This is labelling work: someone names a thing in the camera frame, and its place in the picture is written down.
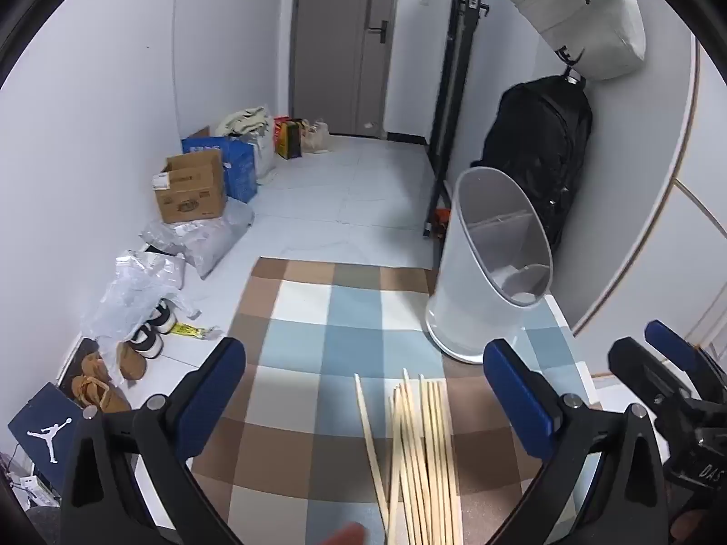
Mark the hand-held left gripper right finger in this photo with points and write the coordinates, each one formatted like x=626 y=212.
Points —
x=517 y=397

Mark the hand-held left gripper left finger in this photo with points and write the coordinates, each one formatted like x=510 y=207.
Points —
x=210 y=397

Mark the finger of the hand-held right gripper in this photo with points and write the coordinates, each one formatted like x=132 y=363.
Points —
x=673 y=346
x=636 y=359

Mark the bunch of wooden chopsticks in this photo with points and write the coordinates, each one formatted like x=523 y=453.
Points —
x=423 y=465

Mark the white plastic utensil holder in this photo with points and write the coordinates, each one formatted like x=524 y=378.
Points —
x=483 y=272

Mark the person's right hand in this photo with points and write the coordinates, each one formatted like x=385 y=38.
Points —
x=688 y=527

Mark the yellow wrapper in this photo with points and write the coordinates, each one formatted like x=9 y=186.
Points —
x=190 y=330

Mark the white and black sneaker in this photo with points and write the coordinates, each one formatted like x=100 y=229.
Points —
x=145 y=343
x=163 y=318

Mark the tan suede shoe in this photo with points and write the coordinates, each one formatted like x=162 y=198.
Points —
x=105 y=397
x=133 y=360
x=91 y=366

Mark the checkered rug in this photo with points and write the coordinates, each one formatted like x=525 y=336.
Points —
x=318 y=352

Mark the clear plastic bag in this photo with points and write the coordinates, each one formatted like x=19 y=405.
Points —
x=130 y=289

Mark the dark floor mat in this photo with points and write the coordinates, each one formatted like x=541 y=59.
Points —
x=76 y=352

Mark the grey plastic mail bag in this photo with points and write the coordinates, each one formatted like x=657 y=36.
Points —
x=199 y=238

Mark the navy shoe box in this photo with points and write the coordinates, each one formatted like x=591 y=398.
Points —
x=45 y=437

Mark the person's bare foot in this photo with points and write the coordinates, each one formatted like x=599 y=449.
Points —
x=343 y=536

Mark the orange tool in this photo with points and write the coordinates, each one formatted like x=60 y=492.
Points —
x=442 y=218

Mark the white power strip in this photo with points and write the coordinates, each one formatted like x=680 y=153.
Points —
x=31 y=488

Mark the brown cardboard box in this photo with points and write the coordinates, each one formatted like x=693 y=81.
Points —
x=190 y=187

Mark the blue cardboard box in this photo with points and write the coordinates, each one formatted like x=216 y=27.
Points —
x=241 y=164

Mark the black backpack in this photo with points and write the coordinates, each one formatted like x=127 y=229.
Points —
x=539 y=142

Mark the white plastic sack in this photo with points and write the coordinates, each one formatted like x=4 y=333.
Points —
x=262 y=153

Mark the red and black paper bag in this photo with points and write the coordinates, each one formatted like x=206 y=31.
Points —
x=288 y=137

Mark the beige plastic bag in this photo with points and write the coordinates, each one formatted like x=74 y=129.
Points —
x=315 y=137

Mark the black metal rack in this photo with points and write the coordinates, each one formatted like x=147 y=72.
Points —
x=454 y=96

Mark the white canvas bag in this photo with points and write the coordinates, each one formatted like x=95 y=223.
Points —
x=585 y=17

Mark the grey door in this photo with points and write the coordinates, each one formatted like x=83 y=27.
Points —
x=335 y=45

